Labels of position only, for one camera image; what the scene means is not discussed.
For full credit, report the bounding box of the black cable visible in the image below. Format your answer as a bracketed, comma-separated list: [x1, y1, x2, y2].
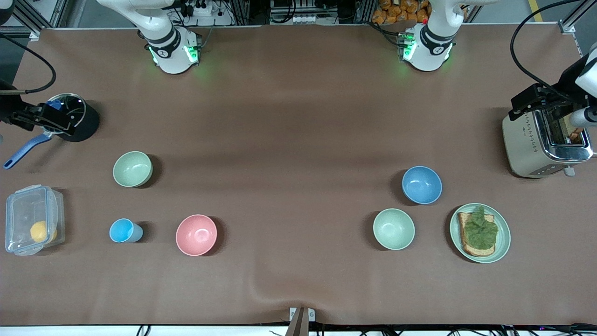
[510, 0, 583, 101]
[0, 33, 57, 95]

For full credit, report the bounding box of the black pot with blue handle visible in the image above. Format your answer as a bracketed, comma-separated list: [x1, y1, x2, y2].
[3, 92, 100, 169]

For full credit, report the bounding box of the clear plastic container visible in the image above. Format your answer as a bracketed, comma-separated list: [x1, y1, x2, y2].
[5, 185, 65, 256]

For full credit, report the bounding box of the pink bowl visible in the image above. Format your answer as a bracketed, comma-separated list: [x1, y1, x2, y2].
[176, 214, 218, 257]

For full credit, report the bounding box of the yellow orange fruit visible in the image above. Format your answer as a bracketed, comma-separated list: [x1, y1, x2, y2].
[30, 220, 57, 243]

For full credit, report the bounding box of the light green bowl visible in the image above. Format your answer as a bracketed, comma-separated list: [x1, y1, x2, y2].
[113, 151, 153, 188]
[373, 208, 416, 251]

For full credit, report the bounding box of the green lettuce leaf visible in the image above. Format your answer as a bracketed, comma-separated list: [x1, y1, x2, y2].
[464, 206, 499, 250]

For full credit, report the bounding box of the bag of orange snacks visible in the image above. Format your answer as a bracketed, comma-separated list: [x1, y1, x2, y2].
[372, 0, 430, 25]

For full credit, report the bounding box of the toast slice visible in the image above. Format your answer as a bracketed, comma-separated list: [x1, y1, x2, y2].
[458, 212, 496, 258]

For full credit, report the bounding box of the metal clamp bracket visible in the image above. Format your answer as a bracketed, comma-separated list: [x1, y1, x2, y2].
[285, 307, 316, 336]

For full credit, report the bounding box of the blue bowl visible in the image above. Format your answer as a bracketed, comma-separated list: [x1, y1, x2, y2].
[402, 166, 443, 205]

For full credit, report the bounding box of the glass lid with blue knob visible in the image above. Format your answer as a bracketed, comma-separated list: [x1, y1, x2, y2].
[47, 93, 87, 133]

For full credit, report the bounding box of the silver toaster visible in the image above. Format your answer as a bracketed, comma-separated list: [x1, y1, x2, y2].
[502, 105, 594, 179]

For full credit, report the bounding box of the blue cup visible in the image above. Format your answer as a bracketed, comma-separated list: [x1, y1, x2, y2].
[109, 218, 144, 243]

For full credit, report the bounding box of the light green plate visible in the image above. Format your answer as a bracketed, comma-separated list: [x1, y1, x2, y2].
[450, 203, 511, 264]

